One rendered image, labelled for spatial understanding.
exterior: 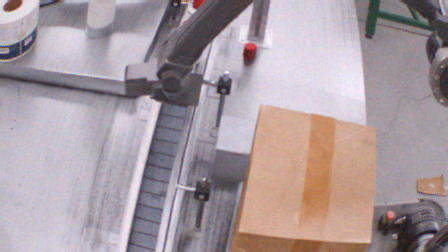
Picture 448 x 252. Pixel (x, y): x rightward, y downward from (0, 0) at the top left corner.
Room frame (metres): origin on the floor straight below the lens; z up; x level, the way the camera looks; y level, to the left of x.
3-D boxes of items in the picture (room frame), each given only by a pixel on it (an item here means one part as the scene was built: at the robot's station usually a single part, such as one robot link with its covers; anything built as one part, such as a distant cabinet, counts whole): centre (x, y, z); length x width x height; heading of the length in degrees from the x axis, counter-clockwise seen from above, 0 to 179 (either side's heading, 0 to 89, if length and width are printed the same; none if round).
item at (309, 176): (0.85, -0.17, 0.99); 0.30 x 0.24 x 0.27; 179
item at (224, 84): (1.22, 0.03, 0.91); 0.07 x 0.03 x 0.16; 89
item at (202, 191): (0.92, 0.04, 0.91); 0.07 x 0.03 x 0.16; 89
